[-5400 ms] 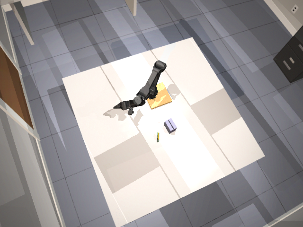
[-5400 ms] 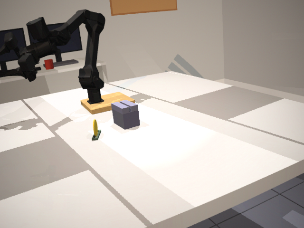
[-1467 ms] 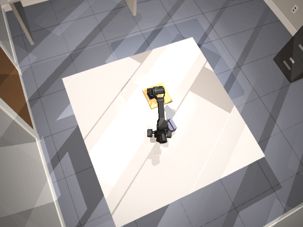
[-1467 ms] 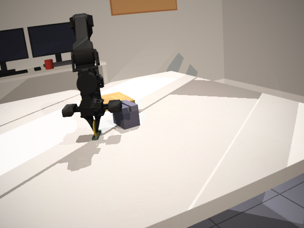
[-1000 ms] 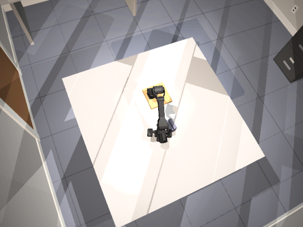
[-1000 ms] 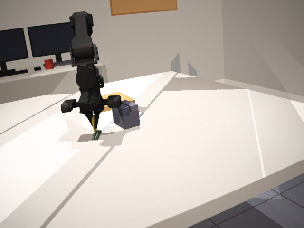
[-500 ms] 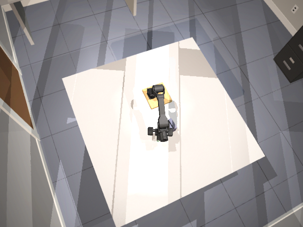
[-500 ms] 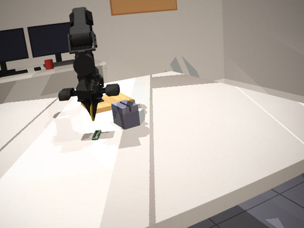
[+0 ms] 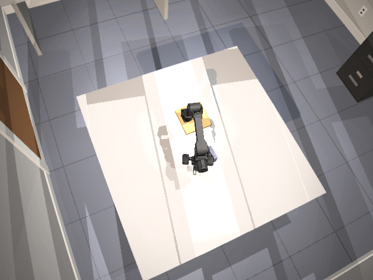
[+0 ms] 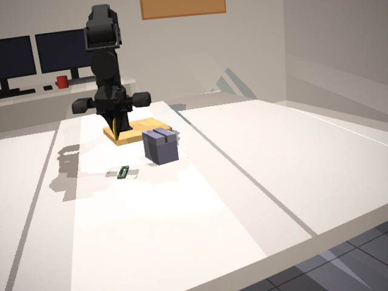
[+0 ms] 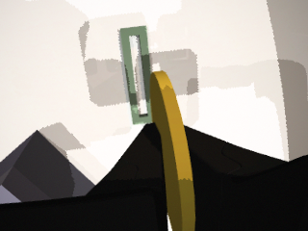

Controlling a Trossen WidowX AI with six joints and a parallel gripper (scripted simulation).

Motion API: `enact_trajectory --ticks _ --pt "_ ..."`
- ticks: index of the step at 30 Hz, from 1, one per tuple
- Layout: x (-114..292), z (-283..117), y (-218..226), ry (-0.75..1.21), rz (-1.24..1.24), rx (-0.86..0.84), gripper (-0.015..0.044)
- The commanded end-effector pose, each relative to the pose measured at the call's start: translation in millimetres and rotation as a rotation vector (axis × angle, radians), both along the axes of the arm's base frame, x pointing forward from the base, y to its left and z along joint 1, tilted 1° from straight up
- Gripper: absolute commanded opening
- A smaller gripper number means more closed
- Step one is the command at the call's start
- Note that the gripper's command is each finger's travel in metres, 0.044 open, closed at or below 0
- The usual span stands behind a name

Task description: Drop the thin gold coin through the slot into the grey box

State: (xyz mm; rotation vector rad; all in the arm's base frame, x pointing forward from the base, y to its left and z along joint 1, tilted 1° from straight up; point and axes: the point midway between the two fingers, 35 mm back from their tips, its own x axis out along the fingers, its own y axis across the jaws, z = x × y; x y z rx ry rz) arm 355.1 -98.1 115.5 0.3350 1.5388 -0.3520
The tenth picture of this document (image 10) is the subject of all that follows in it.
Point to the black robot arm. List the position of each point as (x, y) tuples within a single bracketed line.
[(102, 32)]

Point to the dark green rectangular holder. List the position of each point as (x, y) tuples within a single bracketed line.
[(121, 171)]

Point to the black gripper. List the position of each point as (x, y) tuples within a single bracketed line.
[(138, 100)]

